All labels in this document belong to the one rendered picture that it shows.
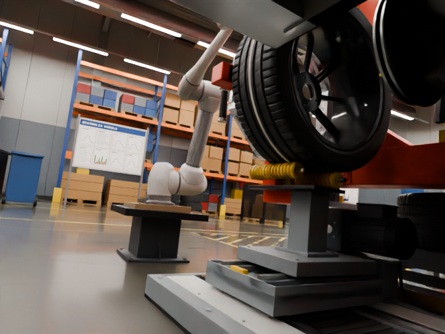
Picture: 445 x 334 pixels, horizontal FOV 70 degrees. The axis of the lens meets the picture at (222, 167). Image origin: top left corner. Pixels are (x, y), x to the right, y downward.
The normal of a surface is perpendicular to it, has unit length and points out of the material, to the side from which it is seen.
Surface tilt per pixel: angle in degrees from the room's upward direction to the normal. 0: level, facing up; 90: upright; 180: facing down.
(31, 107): 90
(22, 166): 90
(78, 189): 90
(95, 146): 90
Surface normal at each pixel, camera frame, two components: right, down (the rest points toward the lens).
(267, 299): -0.84, -0.15
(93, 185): 0.44, -0.07
